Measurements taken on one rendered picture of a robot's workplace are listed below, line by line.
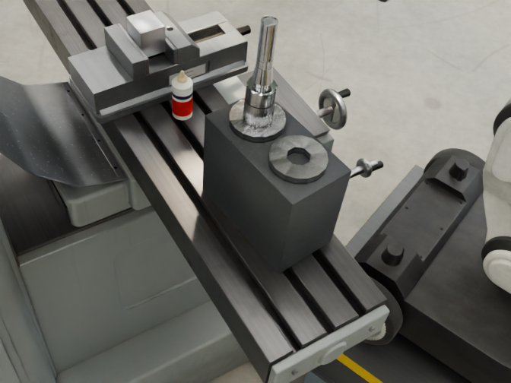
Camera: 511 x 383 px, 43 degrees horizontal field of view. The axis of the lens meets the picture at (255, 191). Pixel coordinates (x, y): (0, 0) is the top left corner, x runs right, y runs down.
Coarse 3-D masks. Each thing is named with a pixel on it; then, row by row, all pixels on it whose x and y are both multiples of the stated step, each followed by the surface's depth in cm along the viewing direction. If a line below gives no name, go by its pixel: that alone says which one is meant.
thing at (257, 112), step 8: (248, 96) 96; (248, 104) 98; (256, 104) 96; (264, 104) 96; (272, 104) 98; (248, 112) 99; (256, 112) 98; (264, 112) 98; (272, 112) 99; (248, 120) 100; (256, 120) 99; (264, 120) 99
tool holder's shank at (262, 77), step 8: (264, 16) 88; (272, 16) 88; (264, 24) 87; (272, 24) 87; (264, 32) 88; (272, 32) 88; (264, 40) 89; (272, 40) 90; (264, 48) 90; (272, 48) 90; (264, 56) 91; (272, 56) 92; (256, 64) 93; (264, 64) 92; (272, 64) 93; (256, 72) 94; (264, 72) 93; (272, 72) 94; (256, 80) 94; (264, 80) 94; (272, 80) 95; (264, 88) 96
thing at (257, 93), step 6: (246, 84) 96; (252, 84) 96; (270, 84) 96; (276, 84) 96; (246, 90) 96; (252, 90) 95; (258, 90) 95; (264, 90) 95; (270, 90) 96; (276, 90) 96; (252, 96) 96; (258, 96) 95; (264, 96) 95; (270, 96) 96
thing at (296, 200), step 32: (224, 128) 101; (256, 128) 100; (288, 128) 102; (224, 160) 104; (256, 160) 97; (288, 160) 96; (320, 160) 97; (224, 192) 109; (256, 192) 100; (288, 192) 94; (320, 192) 96; (256, 224) 105; (288, 224) 96; (320, 224) 104; (288, 256) 104
